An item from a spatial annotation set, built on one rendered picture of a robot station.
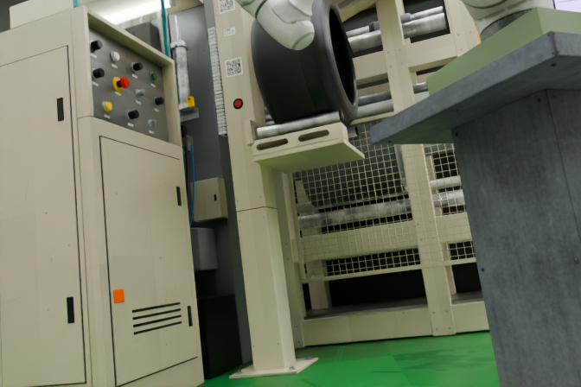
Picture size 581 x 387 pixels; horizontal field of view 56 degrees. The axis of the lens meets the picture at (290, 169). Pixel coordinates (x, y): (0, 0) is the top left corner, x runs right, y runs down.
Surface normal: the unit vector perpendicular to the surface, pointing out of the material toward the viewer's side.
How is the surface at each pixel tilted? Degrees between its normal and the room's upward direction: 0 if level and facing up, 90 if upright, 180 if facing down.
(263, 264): 90
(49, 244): 90
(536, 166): 90
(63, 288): 90
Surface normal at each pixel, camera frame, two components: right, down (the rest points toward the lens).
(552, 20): 0.42, -0.22
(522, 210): -0.90, 0.04
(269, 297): -0.33, -0.14
